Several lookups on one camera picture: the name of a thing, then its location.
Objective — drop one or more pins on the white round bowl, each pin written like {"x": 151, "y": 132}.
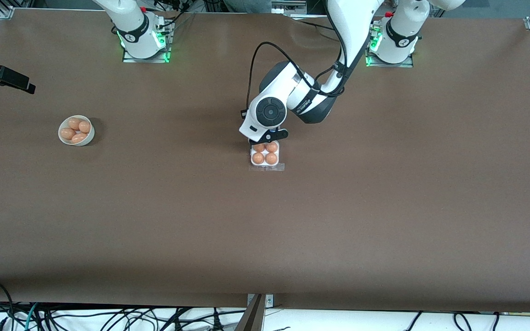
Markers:
{"x": 88, "y": 140}

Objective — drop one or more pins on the aluminium corner bracket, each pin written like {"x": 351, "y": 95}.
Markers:
{"x": 5, "y": 12}

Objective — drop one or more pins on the clear plastic egg box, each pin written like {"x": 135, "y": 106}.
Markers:
{"x": 265, "y": 153}

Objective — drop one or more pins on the clear tape strip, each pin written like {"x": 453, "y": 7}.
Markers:
{"x": 281, "y": 168}

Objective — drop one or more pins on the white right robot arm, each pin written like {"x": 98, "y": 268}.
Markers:
{"x": 136, "y": 32}

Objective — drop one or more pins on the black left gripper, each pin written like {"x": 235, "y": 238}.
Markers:
{"x": 252, "y": 142}

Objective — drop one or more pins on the grey background equipment box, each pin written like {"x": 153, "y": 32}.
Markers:
{"x": 289, "y": 6}

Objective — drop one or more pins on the small metal table bracket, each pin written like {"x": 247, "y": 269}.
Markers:
{"x": 269, "y": 300}

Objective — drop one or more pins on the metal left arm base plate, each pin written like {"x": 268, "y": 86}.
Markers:
{"x": 407, "y": 65}

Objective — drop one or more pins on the dark angled support strut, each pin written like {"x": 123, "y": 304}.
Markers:
{"x": 251, "y": 319}

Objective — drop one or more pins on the brown egg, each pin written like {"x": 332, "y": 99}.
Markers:
{"x": 79, "y": 138}
{"x": 85, "y": 127}
{"x": 272, "y": 147}
{"x": 258, "y": 148}
{"x": 67, "y": 133}
{"x": 271, "y": 158}
{"x": 258, "y": 158}
{"x": 74, "y": 123}

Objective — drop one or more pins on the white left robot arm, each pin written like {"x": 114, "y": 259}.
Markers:
{"x": 352, "y": 27}

